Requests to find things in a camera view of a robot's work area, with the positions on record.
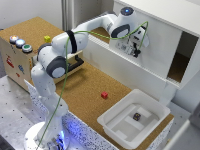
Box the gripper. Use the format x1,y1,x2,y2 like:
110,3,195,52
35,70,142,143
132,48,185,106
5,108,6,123
118,25,150,56

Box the black door handle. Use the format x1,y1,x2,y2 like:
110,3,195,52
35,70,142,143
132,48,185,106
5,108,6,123
132,48,141,59

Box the white sliding door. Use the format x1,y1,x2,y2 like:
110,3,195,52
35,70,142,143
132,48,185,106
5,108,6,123
112,2,184,80

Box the white cabinet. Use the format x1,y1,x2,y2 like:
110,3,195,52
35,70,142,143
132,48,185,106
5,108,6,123
80,0,200,108

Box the pink block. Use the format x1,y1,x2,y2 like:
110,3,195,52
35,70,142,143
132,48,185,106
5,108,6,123
101,91,109,100

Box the purple block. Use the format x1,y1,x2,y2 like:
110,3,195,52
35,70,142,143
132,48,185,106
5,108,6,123
133,112,142,121

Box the yellow block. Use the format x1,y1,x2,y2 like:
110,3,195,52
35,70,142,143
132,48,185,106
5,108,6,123
44,35,52,44

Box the white plastic box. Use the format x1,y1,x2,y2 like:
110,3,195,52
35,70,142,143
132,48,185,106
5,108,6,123
96,88,172,150

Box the wooden drawer box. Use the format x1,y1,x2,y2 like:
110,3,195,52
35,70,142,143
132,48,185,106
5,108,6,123
0,16,85,93

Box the green button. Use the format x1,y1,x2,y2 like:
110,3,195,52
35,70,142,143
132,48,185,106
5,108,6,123
21,43,34,54

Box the blue button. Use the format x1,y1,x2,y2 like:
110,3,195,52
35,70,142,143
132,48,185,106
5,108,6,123
14,38,26,49

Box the red button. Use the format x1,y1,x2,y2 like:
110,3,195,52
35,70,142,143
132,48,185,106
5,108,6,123
9,34,20,45

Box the black drawer handle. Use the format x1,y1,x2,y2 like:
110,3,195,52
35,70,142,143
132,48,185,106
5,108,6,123
66,54,85,73

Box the green cable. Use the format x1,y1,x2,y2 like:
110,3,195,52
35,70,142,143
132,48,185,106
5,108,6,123
35,20,150,150

